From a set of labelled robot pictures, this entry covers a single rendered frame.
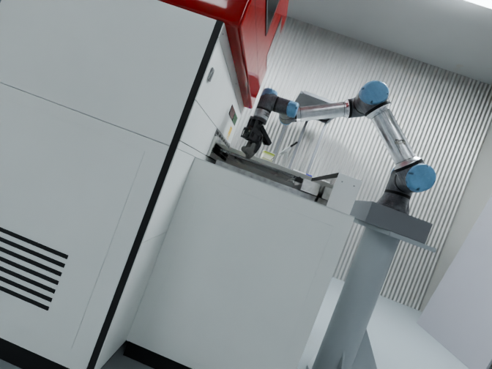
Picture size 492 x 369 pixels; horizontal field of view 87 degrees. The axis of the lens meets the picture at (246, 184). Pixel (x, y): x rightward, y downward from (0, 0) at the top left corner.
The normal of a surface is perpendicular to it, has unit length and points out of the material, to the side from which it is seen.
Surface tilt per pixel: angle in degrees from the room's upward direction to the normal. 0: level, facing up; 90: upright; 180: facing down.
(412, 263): 90
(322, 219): 90
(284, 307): 90
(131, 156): 90
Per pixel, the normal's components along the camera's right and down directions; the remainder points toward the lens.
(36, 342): -0.07, -0.01
